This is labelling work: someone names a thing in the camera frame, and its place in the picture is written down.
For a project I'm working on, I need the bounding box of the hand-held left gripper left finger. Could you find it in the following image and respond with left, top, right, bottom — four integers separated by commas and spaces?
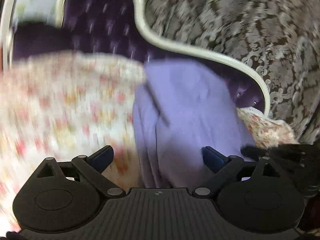
33, 145, 126, 197

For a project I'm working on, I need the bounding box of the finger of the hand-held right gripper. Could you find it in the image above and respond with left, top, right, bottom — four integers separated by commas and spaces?
240, 145, 273, 161

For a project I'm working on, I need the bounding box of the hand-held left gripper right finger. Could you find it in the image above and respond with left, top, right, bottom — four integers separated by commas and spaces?
192, 147, 288, 197

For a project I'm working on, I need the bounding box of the lilac hooded zip jacket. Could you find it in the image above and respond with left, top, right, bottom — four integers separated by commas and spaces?
132, 59, 258, 188

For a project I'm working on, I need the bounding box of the floral blanket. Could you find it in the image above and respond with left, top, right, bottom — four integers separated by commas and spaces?
0, 51, 298, 232

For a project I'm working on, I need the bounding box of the purple velvet cushion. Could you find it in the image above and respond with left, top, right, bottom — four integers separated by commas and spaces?
12, 21, 73, 58

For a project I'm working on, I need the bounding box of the purple tufted sofa white frame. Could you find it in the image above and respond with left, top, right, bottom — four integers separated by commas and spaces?
12, 0, 272, 118

